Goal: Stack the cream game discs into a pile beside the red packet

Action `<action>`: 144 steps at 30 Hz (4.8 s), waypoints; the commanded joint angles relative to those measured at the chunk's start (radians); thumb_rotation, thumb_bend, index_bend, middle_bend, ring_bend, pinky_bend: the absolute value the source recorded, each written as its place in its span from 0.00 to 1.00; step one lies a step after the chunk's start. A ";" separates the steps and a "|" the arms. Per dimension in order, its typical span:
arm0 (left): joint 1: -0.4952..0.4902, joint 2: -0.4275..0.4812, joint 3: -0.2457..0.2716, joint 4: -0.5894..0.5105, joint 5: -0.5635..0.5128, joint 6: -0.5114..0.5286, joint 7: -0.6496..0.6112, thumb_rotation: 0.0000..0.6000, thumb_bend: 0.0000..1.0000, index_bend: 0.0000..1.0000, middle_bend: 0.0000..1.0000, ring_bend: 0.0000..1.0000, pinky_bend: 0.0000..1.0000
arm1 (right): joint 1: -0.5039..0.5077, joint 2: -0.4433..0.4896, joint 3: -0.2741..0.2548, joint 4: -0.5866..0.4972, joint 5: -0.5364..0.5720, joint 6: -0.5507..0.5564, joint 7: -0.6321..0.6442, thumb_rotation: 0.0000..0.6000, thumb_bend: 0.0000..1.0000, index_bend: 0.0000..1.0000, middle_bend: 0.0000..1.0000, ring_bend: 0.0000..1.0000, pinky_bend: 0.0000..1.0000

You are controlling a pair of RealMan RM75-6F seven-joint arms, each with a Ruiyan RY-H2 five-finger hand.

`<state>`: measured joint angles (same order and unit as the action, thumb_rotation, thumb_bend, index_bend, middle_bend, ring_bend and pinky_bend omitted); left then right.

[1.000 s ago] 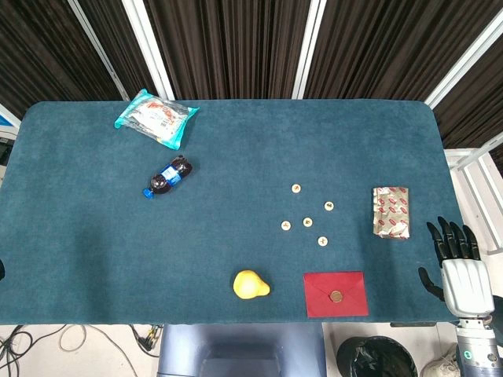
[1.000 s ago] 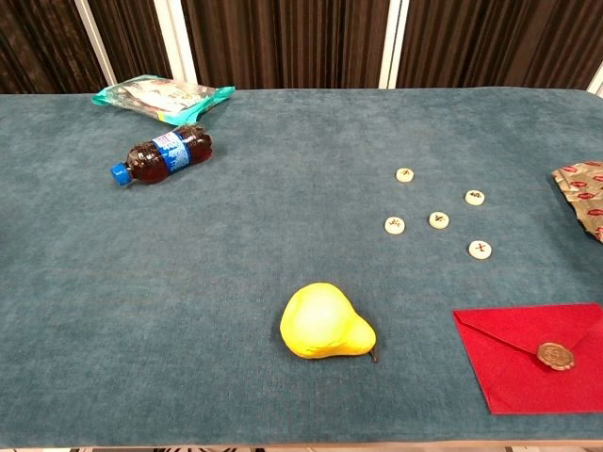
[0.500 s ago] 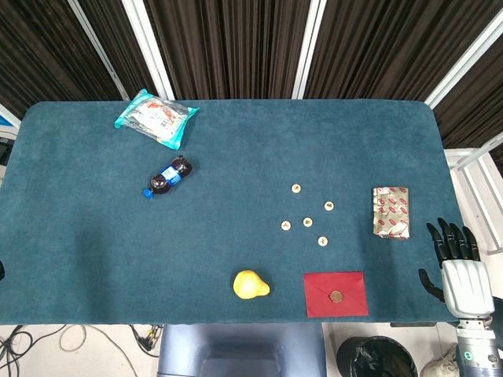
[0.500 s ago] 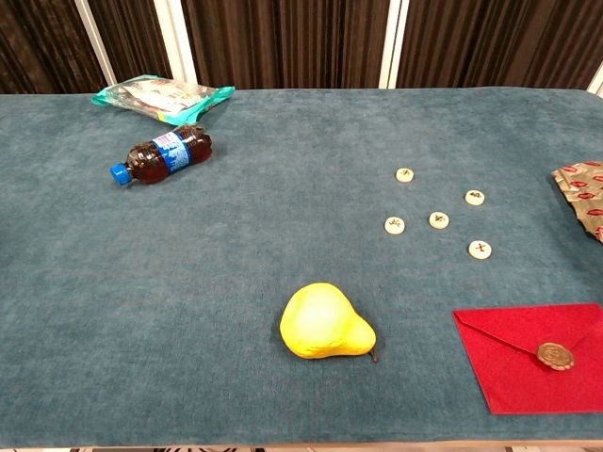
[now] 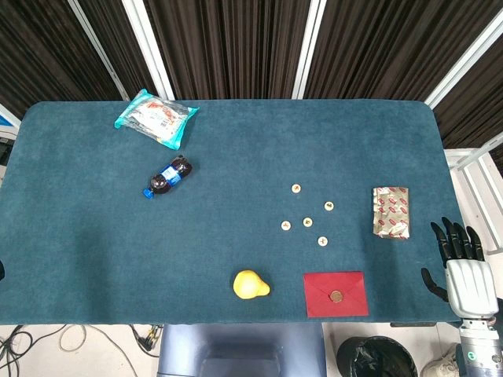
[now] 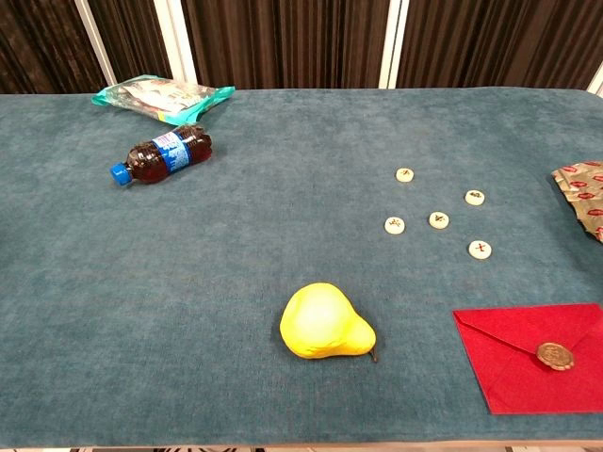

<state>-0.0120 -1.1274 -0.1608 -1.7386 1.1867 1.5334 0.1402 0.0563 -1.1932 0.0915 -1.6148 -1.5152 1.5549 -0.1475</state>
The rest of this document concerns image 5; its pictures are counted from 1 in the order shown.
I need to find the black floor cable bundle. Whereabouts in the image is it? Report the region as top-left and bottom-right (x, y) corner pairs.
(0, 324), (44, 377)

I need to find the cola bottle blue label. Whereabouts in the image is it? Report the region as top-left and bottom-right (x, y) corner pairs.
(141, 155), (194, 199)

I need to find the white floor cable loop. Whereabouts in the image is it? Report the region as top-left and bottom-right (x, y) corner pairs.
(58, 324), (88, 353)

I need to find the black box device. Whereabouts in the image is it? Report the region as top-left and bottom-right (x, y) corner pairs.
(0, 135), (17, 166)

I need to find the yellow pear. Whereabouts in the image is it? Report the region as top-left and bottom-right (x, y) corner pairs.
(233, 269), (271, 301)

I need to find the black plug cord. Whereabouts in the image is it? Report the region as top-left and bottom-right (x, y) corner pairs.
(130, 324), (164, 357)

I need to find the red envelope gold seal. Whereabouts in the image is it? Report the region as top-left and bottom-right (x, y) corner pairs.
(303, 270), (370, 318)

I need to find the teal-edged snack bag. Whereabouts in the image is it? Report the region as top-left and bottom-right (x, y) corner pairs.
(113, 88), (200, 151)

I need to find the blue white board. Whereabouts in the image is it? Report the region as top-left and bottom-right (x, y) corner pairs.
(0, 102), (21, 130)

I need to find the patterned cloth pouch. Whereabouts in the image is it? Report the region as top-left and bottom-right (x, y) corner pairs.
(371, 186), (411, 240)

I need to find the blue robot torso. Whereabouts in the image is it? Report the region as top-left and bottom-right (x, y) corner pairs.
(158, 324), (328, 377)

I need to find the teal table cloth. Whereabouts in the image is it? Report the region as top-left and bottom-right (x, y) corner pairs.
(0, 100), (486, 327)

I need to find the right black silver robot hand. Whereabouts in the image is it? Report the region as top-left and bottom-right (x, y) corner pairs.
(420, 216), (499, 321)

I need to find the bin with black bag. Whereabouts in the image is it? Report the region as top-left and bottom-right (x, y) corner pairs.
(336, 336), (418, 377)

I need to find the wide white frame post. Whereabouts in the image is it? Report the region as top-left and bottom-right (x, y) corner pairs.
(121, 0), (176, 101)
(424, 11), (503, 110)
(292, 0), (328, 100)

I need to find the white metal rack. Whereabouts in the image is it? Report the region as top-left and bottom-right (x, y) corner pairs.
(443, 131), (503, 255)

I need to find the thin white frame post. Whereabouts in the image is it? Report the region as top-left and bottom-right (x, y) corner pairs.
(67, 0), (130, 101)

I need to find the dark brown curtain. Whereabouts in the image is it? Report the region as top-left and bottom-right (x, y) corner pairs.
(0, 0), (503, 158)

